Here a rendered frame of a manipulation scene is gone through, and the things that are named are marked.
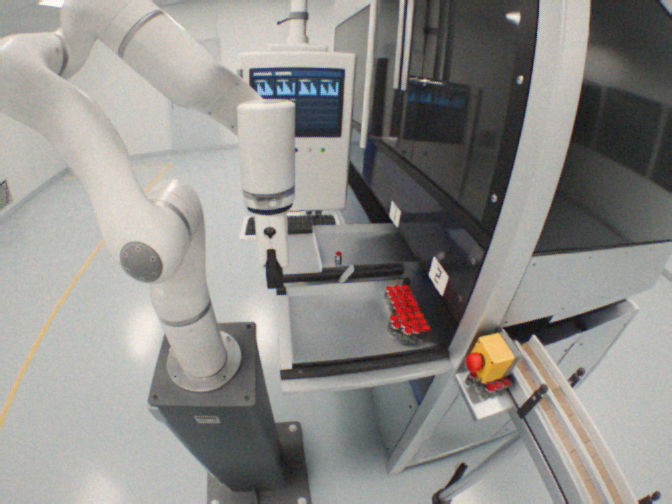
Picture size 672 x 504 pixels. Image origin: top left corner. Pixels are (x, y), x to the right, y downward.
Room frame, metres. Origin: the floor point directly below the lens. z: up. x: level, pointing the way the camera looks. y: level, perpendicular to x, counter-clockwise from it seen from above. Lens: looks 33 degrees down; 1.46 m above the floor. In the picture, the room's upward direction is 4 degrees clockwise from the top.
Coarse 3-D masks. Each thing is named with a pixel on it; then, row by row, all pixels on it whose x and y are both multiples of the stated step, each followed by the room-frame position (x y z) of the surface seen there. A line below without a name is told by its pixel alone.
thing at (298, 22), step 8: (296, 0) 1.39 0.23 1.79; (304, 0) 1.40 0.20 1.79; (296, 8) 1.39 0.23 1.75; (304, 8) 1.40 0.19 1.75; (296, 16) 1.38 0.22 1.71; (304, 16) 1.39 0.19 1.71; (296, 24) 1.39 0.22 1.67; (304, 24) 1.41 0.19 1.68; (296, 32) 1.39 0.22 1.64; (304, 32) 1.41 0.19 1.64; (288, 40) 1.39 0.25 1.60; (296, 40) 1.38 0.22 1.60; (304, 40) 1.39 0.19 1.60
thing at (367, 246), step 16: (352, 224) 1.03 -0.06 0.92; (368, 224) 1.04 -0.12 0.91; (384, 224) 1.06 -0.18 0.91; (320, 240) 0.96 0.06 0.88; (336, 240) 0.96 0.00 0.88; (352, 240) 0.97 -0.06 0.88; (368, 240) 0.98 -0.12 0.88; (384, 240) 0.98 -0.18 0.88; (400, 240) 0.99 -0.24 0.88; (320, 256) 0.81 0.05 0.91; (352, 256) 0.87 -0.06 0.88; (368, 256) 0.87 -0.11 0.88; (384, 256) 0.88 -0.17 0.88; (400, 256) 0.88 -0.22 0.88
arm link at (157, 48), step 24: (144, 24) 0.37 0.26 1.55; (168, 24) 0.40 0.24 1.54; (120, 48) 0.37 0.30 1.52; (144, 48) 0.37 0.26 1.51; (168, 48) 0.38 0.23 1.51; (192, 48) 0.40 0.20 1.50; (144, 72) 0.38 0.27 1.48; (168, 72) 0.38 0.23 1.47; (192, 72) 0.39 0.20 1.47; (216, 72) 0.42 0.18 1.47; (168, 96) 0.39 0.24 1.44; (192, 96) 0.39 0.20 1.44; (216, 96) 0.45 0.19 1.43; (240, 96) 0.50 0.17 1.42; (216, 120) 0.50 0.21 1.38
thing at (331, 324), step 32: (288, 288) 0.65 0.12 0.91; (320, 288) 0.66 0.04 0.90; (352, 288) 0.68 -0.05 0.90; (384, 288) 0.70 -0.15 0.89; (288, 320) 0.52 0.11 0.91; (320, 320) 0.56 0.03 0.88; (352, 320) 0.57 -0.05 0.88; (384, 320) 0.57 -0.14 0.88; (320, 352) 0.45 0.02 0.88; (352, 352) 0.46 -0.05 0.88; (384, 352) 0.44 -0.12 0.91; (416, 352) 0.45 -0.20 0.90
